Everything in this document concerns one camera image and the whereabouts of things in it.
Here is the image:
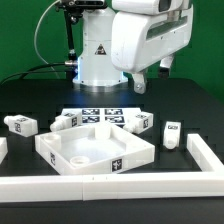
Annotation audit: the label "white fiducial marker sheet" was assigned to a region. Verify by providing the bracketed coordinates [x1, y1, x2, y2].
[62, 107, 141, 126]

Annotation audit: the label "white block left edge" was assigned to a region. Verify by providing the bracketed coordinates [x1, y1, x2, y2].
[0, 137, 8, 164]

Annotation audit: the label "grey cable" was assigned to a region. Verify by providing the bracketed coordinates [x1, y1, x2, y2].
[33, 0, 63, 79]

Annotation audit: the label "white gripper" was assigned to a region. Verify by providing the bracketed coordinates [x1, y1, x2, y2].
[111, 4, 193, 94]

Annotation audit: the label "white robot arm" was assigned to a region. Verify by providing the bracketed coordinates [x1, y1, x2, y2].
[73, 0, 193, 94]

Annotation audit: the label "white square tabletop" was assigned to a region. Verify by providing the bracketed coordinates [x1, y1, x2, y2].
[35, 122, 155, 175]

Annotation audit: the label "white U-shaped obstacle fence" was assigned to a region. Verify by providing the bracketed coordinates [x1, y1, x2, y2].
[0, 134, 224, 203]

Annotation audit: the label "black cables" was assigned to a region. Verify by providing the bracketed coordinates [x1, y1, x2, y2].
[0, 61, 78, 86]

